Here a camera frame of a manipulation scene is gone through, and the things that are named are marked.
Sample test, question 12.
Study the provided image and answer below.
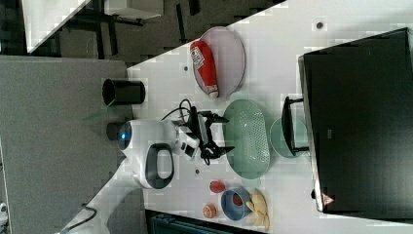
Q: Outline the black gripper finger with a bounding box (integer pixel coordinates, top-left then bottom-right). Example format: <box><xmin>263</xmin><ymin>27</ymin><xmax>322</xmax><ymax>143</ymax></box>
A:
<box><xmin>207</xmin><ymin>113</ymin><xmax>229</xmax><ymax>124</ymax></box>
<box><xmin>211</xmin><ymin>146</ymin><xmax>234</xmax><ymax>158</ymax></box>

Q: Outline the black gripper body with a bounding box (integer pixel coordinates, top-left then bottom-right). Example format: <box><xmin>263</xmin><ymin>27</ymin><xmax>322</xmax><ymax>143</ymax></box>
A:
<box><xmin>187</xmin><ymin>106</ymin><xmax>213</xmax><ymax>160</ymax></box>

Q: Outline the green oval strainer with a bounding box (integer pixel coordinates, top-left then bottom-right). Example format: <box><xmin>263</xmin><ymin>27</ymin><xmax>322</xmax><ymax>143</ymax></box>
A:
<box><xmin>222</xmin><ymin>99</ymin><xmax>271</xmax><ymax>187</ymax></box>

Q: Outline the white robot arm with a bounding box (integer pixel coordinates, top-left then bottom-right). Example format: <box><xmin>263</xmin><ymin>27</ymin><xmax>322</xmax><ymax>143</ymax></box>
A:
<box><xmin>58</xmin><ymin>106</ymin><xmax>232</xmax><ymax>234</ymax></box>

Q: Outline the red strawberry on table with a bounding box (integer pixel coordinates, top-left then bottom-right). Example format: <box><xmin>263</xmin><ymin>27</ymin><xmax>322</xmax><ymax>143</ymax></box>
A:
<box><xmin>209</xmin><ymin>180</ymin><xmax>226</xmax><ymax>194</ymax></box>

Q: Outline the red ketchup bottle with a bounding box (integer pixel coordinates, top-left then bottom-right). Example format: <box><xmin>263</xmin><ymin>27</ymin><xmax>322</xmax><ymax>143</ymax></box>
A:
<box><xmin>190</xmin><ymin>40</ymin><xmax>219</xmax><ymax>98</ymax></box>

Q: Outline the red strawberry in bowl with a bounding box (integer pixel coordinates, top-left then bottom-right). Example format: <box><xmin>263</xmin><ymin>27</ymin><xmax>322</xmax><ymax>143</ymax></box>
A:
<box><xmin>233</xmin><ymin>194</ymin><xmax>243</xmax><ymax>206</ymax></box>

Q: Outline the orange slice toy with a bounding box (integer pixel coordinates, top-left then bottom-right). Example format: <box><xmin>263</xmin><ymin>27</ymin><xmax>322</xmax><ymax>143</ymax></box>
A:
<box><xmin>203</xmin><ymin>204</ymin><xmax>216</xmax><ymax>218</ymax></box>

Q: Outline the grey round plate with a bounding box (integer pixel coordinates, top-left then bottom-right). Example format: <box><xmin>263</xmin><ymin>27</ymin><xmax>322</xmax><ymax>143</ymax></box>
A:
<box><xmin>193</xmin><ymin>26</ymin><xmax>245</xmax><ymax>98</ymax></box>

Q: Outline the green cup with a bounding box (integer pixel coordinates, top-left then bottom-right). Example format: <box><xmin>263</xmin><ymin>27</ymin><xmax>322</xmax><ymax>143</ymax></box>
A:
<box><xmin>270</xmin><ymin>117</ymin><xmax>309</xmax><ymax>158</ymax></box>

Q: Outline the blue bowl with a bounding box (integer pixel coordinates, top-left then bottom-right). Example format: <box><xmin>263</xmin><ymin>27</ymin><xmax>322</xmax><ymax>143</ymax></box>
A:
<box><xmin>221</xmin><ymin>187</ymin><xmax>250</xmax><ymax>221</ymax></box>

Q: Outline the yellow banana toy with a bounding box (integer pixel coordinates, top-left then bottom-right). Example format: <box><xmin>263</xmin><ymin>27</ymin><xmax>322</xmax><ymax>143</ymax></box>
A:
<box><xmin>246</xmin><ymin>189</ymin><xmax>270</xmax><ymax>231</ymax></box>

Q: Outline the small black cup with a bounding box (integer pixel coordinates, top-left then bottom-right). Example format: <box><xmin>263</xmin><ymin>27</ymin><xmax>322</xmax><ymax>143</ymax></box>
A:
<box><xmin>106</xmin><ymin>122</ymin><xmax>126</xmax><ymax>140</ymax></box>

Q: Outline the black cylindrical cup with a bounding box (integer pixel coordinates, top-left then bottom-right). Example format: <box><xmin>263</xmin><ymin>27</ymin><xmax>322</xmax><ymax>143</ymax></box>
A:
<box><xmin>102</xmin><ymin>79</ymin><xmax>146</xmax><ymax>105</ymax></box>

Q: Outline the green spatula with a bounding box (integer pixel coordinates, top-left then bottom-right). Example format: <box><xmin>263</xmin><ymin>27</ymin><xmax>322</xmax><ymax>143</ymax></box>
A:
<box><xmin>82</xmin><ymin>99</ymin><xmax>115</xmax><ymax>121</ymax></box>

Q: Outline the black toaster oven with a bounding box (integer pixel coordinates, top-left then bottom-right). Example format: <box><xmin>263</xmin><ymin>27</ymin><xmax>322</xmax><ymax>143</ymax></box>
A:
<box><xmin>298</xmin><ymin>28</ymin><xmax>413</xmax><ymax>223</ymax></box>

